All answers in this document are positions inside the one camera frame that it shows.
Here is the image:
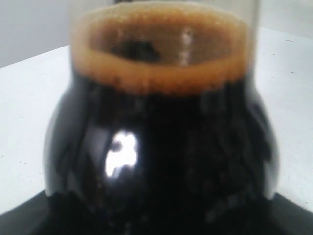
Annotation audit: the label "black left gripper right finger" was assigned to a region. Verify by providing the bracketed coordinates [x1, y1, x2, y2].
[266, 194, 313, 235]

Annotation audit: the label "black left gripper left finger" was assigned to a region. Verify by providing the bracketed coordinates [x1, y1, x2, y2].
[0, 192, 53, 235]

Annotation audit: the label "dark soy sauce bottle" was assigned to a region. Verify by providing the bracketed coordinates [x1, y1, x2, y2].
[44, 0, 278, 235]

